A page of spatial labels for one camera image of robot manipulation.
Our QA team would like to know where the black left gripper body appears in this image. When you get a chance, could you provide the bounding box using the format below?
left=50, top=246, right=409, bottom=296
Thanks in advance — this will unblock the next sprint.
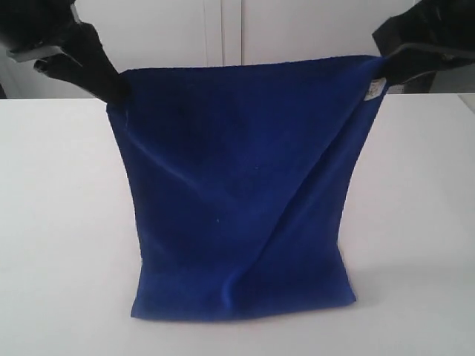
left=1, top=0, right=96, bottom=65

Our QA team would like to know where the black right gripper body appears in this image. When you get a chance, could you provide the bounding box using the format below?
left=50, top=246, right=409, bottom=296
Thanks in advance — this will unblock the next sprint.
left=373, top=0, right=474, bottom=59

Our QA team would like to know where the blue towel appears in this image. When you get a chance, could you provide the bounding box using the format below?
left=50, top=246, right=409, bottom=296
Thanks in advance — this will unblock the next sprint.
left=107, top=56, right=387, bottom=321

